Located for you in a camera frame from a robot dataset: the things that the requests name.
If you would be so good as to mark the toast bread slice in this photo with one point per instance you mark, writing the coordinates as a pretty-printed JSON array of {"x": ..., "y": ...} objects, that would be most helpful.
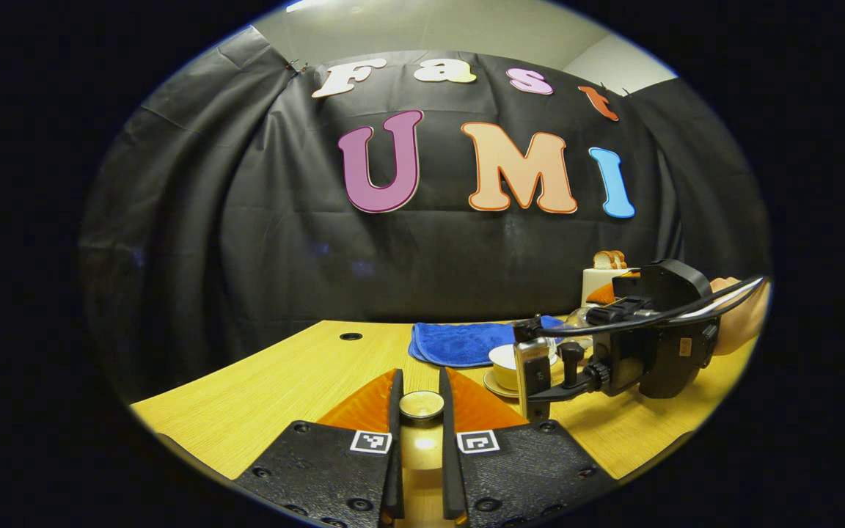
[
  {"x": 619, "y": 259},
  {"x": 602, "y": 260}
]

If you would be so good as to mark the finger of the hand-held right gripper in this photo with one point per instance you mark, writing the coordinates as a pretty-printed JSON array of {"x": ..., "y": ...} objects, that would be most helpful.
[{"x": 602, "y": 295}]

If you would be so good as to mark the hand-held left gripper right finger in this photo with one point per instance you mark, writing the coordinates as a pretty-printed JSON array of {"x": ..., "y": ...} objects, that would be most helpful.
[{"x": 518, "y": 473}]

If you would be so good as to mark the blue towel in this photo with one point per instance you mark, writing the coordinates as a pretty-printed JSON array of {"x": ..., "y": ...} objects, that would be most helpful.
[{"x": 459, "y": 341}]

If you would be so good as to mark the cream ceramic saucer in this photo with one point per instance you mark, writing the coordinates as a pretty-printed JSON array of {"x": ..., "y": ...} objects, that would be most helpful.
[{"x": 497, "y": 385}]

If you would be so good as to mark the cream ceramic teacup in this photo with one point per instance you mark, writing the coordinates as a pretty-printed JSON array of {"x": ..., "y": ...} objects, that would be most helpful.
[{"x": 503, "y": 361}]

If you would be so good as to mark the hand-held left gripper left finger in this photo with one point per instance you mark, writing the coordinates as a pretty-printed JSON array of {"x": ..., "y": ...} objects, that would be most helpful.
[{"x": 334, "y": 477}]

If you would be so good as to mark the black backdrop cloth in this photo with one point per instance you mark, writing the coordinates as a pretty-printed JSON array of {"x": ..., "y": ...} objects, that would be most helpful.
[{"x": 246, "y": 220}]

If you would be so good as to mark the white toaster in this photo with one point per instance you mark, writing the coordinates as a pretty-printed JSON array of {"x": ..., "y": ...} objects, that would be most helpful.
[{"x": 598, "y": 282}]

